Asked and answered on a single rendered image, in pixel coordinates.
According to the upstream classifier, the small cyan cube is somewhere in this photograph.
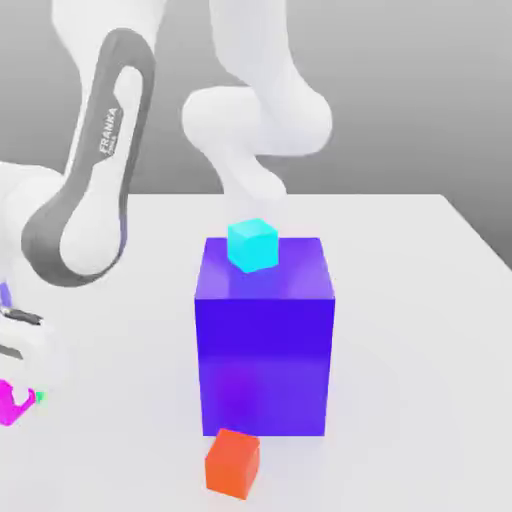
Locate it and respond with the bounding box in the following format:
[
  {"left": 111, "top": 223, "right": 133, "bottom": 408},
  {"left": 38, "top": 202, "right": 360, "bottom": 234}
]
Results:
[{"left": 226, "top": 217, "right": 280, "bottom": 275}]

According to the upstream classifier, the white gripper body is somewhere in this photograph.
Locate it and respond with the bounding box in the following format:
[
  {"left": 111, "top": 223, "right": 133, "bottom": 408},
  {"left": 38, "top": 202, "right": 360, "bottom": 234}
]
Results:
[{"left": 0, "top": 318, "right": 66, "bottom": 395}]

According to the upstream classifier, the large blue box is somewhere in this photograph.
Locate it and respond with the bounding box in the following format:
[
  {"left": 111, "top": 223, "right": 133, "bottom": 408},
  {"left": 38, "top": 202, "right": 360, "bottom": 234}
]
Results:
[{"left": 193, "top": 236, "right": 336, "bottom": 438}]

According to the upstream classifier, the small magenta cube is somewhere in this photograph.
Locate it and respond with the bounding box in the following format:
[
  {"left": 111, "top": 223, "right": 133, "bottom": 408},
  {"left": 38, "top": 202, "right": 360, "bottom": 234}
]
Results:
[{"left": 0, "top": 378, "right": 38, "bottom": 428}]

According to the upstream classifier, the small orange cube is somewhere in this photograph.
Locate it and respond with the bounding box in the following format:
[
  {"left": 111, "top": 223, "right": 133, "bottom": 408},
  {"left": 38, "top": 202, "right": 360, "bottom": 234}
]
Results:
[{"left": 204, "top": 427, "right": 262, "bottom": 502}]

